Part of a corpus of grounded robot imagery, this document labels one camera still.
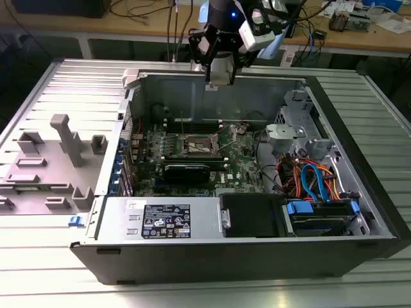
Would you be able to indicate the small black adapter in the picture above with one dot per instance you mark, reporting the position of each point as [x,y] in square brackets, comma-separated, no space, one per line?
[320,34]

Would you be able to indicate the black computer box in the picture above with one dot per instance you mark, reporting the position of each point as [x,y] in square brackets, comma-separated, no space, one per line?
[61,8]

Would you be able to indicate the white board sticker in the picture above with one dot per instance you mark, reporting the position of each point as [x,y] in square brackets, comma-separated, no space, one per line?
[231,177]

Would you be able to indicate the silver power supply unit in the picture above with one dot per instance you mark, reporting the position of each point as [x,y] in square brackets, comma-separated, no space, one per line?
[118,221]

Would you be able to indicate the round coin battery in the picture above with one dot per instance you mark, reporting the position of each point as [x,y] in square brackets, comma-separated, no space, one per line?
[242,129]

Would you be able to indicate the CPU socket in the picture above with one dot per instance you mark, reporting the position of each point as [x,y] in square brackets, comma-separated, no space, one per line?
[199,146]

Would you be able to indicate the copper coil device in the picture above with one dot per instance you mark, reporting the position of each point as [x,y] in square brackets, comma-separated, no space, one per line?
[338,20]

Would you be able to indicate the grey bench device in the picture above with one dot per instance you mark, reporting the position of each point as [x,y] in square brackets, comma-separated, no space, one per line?
[363,20]

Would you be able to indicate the silver metal bracket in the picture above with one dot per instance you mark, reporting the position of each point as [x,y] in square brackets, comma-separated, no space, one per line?
[282,133]

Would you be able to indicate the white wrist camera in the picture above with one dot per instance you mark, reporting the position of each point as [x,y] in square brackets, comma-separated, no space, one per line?
[255,37]

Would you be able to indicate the blue card clip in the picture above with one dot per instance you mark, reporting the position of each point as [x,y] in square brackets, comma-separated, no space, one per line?
[117,162]
[114,184]
[122,145]

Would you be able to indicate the silver CPU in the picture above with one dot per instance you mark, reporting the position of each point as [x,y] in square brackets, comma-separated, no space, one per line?
[221,79]

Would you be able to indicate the white paper sheets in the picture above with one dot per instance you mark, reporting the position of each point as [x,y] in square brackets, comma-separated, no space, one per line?
[393,25]

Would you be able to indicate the grey parts rack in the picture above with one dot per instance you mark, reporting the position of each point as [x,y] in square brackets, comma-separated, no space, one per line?
[48,179]

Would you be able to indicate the black PC case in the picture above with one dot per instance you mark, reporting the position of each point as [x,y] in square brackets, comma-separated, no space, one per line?
[208,263]

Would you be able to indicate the blue case latch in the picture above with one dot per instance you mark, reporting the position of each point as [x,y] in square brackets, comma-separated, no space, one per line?
[75,221]

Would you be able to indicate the silver finned heatsink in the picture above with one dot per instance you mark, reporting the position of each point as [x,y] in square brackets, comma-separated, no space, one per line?
[224,192]

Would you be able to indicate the wooden workbench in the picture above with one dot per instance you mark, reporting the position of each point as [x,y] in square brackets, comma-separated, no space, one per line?
[353,41]

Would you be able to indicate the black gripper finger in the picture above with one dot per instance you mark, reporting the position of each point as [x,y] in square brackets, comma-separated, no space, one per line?
[235,61]
[208,64]

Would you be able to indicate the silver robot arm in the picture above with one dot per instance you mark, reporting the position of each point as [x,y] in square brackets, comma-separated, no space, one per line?
[221,62]

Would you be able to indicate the metal drive cage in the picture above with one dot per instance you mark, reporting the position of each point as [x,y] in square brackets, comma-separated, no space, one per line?
[297,109]

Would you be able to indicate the green motherboard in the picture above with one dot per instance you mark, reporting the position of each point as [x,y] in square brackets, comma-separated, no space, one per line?
[239,167]

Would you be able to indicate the hard disk in blue carrier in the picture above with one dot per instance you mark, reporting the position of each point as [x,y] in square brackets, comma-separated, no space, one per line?
[308,224]

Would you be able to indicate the black graphics card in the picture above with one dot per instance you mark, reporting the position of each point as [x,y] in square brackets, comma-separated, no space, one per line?
[186,174]

